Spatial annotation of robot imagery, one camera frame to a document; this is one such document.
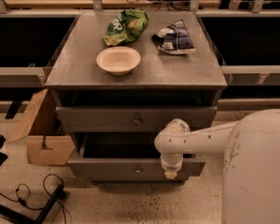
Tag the grey drawer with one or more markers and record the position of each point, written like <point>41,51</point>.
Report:
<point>124,119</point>
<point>119,157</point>

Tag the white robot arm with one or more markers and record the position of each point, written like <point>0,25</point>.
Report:
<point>251,166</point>

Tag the grey drawer cabinet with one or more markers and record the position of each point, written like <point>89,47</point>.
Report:
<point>194,79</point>

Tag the grey top drawer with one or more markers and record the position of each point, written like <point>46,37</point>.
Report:
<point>124,119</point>

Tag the white paper bowl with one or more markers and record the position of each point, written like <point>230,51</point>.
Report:
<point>118,61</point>

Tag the brown cardboard box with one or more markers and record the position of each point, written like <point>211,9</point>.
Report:
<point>39,128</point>

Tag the blue white snack bag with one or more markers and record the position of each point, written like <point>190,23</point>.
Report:
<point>174,39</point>

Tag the green chip bag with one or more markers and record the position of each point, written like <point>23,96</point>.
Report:
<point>126,28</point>

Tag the black stand base left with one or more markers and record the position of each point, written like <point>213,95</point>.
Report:
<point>18,218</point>

